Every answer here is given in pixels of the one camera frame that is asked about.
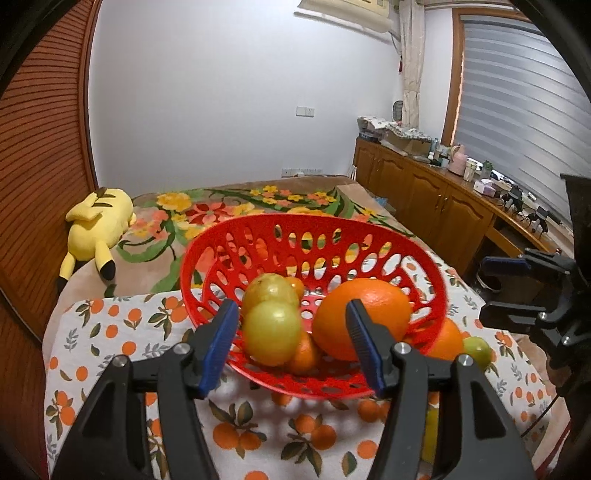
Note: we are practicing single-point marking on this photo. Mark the green-topped bottle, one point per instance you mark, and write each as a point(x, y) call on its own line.
point(486, 170)

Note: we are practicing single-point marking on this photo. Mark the yellow plush toy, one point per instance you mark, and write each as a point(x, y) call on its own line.
point(97, 217)

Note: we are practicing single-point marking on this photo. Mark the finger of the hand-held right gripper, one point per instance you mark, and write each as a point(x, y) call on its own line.
point(508, 316)
point(505, 266)

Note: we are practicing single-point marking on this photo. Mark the small tangerine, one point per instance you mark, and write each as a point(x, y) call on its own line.
point(304, 355)

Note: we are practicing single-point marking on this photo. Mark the metal trash bin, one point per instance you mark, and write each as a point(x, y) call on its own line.
point(489, 288)

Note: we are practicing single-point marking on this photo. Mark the beige curtain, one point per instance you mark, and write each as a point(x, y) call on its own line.
point(411, 69)

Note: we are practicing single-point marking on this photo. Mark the pink tissue box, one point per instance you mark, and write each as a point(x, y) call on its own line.
point(485, 188)

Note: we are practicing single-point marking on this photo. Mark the large smooth orange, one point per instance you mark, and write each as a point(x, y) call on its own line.
point(392, 309)

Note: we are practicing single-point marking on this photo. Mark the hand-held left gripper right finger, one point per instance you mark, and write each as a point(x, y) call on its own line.
point(367, 350)

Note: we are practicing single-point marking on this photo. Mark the white bottle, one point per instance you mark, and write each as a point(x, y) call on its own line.
point(471, 170)

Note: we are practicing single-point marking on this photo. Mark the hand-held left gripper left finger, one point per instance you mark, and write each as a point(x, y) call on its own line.
point(219, 350)

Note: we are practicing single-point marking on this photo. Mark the white wall switch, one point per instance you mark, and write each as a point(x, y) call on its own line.
point(305, 110)

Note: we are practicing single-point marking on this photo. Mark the white wall socket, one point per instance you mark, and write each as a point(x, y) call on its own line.
point(312, 171)

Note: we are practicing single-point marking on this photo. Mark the grey striped window blind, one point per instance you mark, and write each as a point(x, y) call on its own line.
point(517, 92)

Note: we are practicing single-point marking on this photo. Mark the yellow-green passion fruit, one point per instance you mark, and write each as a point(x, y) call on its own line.
point(431, 434)
point(272, 332)
point(268, 288)

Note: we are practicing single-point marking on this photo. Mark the wooden louvered wardrobe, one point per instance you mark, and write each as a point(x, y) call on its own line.
point(41, 161)

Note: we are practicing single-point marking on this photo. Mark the tiny tangerine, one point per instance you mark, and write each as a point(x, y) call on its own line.
point(296, 287)

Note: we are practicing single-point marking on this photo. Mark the wooden sideboard cabinet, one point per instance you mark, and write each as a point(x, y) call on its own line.
point(425, 194)

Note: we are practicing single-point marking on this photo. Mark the small green passion fruit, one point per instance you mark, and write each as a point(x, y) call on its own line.
point(476, 350)

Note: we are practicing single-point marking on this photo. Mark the orange-print white tablecloth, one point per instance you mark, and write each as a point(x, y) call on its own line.
point(115, 318)

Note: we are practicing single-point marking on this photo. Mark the floral cloth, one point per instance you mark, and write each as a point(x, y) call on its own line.
point(383, 125)

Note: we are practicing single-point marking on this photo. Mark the box with blue contents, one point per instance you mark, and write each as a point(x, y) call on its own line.
point(384, 204)

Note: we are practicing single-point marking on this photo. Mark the pink kettle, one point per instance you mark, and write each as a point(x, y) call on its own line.
point(456, 160)

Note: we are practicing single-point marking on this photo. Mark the wooden window frame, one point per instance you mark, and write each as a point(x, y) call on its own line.
point(455, 83)

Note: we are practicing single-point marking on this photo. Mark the small grey fan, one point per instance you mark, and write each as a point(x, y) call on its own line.
point(397, 111)

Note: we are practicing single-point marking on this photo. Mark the large orange with navel bump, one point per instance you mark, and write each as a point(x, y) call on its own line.
point(450, 341)

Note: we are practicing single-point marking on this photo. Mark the wall air conditioner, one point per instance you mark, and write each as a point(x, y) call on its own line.
point(351, 14)

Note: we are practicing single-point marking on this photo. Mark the red perforated plastic basket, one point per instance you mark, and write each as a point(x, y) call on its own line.
point(190, 286)

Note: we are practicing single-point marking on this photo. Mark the black device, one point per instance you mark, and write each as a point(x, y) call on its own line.
point(526, 210)

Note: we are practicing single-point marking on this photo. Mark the cardboard box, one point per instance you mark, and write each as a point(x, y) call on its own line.
point(411, 146)

